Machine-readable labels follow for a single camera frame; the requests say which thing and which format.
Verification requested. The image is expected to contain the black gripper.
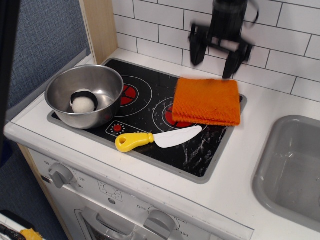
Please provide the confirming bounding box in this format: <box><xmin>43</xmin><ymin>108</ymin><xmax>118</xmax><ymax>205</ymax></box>
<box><xmin>189</xmin><ymin>9</ymin><xmax>253</xmax><ymax>79</ymax></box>

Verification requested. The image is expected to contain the orange towel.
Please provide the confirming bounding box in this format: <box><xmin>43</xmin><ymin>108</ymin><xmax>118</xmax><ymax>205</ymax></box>
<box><xmin>172</xmin><ymin>78</ymin><xmax>241</xmax><ymax>126</ymax></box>

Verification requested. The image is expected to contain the yellow handled toy knife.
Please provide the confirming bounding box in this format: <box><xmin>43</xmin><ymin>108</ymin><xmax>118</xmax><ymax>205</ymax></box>
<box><xmin>115</xmin><ymin>125</ymin><xmax>202</xmax><ymax>153</ymax></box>

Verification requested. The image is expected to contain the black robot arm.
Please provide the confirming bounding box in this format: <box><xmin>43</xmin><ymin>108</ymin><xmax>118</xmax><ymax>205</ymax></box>
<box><xmin>188</xmin><ymin>0</ymin><xmax>260</xmax><ymax>80</ymax></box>

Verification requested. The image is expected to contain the stainless steel bowl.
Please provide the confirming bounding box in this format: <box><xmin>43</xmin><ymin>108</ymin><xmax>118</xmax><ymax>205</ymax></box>
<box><xmin>45</xmin><ymin>65</ymin><xmax>124</xmax><ymax>130</ymax></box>

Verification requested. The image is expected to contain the wooden side panel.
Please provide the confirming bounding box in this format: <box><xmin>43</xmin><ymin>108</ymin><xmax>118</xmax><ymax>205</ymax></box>
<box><xmin>79</xmin><ymin>0</ymin><xmax>118</xmax><ymax>65</ymax></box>

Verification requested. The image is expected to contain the white ball toy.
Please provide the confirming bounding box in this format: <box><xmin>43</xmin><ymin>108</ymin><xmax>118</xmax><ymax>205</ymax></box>
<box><xmin>70</xmin><ymin>88</ymin><xmax>98</xmax><ymax>114</ymax></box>

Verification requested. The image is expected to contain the grey sink basin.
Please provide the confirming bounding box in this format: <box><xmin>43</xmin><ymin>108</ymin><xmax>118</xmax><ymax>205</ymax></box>
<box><xmin>252</xmin><ymin>115</ymin><xmax>320</xmax><ymax>232</ymax></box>

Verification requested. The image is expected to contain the right grey oven knob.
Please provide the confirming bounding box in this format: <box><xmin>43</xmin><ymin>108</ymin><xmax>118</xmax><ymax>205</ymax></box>
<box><xmin>143</xmin><ymin>210</ymin><xmax>176</xmax><ymax>240</ymax></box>

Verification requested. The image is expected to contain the grey oven knob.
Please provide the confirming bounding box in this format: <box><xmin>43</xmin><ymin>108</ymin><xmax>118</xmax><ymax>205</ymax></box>
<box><xmin>143</xmin><ymin>210</ymin><xmax>176</xmax><ymax>240</ymax></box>
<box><xmin>48</xmin><ymin>163</ymin><xmax>74</xmax><ymax>189</ymax></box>

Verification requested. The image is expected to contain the left grey oven knob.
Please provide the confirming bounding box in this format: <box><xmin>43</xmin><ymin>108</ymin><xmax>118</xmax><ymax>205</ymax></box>
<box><xmin>48</xmin><ymin>163</ymin><xmax>74</xmax><ymax>189</ymax></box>

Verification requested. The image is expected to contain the white toy oven front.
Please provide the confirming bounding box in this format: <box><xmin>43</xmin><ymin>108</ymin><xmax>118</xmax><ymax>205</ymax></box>
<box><xmin>30</xmin><ymin>150</ymin><xmax>254</xmax><ymax>240</ymax></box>

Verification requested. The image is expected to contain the yellow object bottom left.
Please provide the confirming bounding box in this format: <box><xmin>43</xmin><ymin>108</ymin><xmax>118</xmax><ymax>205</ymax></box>
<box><xmin>19</xmin><ymin>228</ymin><xmax>43</xmax><ymax>240</ymax></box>

